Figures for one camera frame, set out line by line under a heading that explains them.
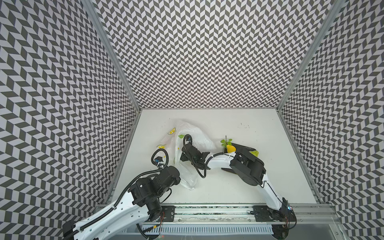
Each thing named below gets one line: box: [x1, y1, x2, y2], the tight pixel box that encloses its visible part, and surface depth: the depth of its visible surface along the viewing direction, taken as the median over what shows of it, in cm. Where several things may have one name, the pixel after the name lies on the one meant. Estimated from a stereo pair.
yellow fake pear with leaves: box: [220, 135, 237, 153], surface depth 93 cm
